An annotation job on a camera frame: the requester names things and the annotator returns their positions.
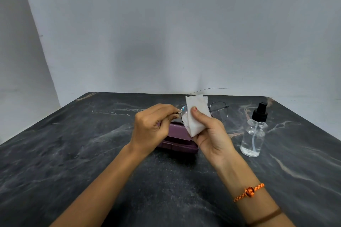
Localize person's left hand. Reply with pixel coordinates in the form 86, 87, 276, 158
129, 103, 181, 155

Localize person's right hand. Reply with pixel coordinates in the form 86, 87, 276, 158
191, 107, 237, 166

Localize white cleaning cloth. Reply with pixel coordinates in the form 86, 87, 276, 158
185, 95, 213, 137

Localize thin metal frame eyeglasses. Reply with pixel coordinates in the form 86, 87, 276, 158
178, 88, 229, 129

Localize person's right forearm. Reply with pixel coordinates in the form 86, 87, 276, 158
213, 152, 295, 227

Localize person's left forearm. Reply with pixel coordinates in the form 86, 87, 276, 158
49, 143, 150, 227

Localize purple eyeglasses case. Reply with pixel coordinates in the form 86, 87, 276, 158
157, 121, 200, 154

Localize clear spray bottle black nozzle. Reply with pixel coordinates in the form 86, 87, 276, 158
240, 102, 268, 158

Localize brown wrist band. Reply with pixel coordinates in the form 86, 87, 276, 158
246, 208, 282, 226

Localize orange braided wrist bracelet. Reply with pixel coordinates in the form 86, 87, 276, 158
234, 183, 265, 203

